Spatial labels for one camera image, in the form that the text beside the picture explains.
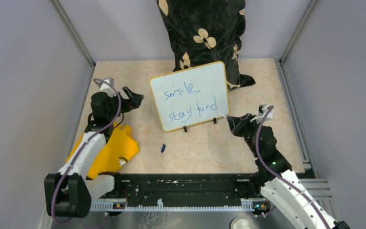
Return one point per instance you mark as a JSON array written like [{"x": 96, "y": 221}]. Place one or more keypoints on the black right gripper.
[{"x": 237, "y": 123}]

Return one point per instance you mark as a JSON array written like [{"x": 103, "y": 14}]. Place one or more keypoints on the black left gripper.
[{"x": 134, "y": 101}]

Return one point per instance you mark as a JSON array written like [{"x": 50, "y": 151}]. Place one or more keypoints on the yellow-framed whiteboard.
[{"x": 191, "y": 96}]

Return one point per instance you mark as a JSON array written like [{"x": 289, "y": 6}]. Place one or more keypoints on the blue marker cap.
[{"x": 163, "y": 148}]

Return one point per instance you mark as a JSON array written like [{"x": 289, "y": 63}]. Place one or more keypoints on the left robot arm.
[{"x": 68, "y": 193}]

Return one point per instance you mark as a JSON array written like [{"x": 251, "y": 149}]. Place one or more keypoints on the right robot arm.
[{"x": 277, "y": 181}]

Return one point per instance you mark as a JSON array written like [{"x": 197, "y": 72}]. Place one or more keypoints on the yellow plastic object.
[{"x": 120, "y": 149}]

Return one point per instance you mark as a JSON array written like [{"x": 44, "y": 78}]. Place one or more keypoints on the round metal disc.
[{"x": 242, "y": 223}]

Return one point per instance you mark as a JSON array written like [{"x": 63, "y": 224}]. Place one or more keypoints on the black floral pillow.
[{"x": 205, "y": 31}]

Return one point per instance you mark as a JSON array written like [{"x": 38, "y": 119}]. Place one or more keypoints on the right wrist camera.
[{"x": 264, "y": 113}]

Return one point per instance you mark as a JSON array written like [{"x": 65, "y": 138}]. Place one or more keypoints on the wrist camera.
[
  {"x": 108, "y": 86},
  {"x": 264, "y": 113}
]

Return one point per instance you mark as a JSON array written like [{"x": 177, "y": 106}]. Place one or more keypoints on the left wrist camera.
[{"x": 108, "y": 86}]

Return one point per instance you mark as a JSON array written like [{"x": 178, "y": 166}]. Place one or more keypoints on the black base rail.
[{"x": 183, "y": 192}]

